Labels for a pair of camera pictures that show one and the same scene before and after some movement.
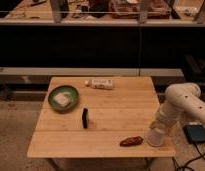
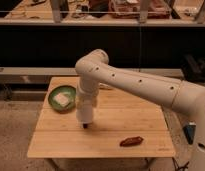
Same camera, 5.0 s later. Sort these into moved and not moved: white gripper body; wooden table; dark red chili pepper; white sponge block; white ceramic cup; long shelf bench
Moved: white ceramic cup; white gripper body
Not moved: white sponge block; long shelf bench; dark red chili pepper; wooden table
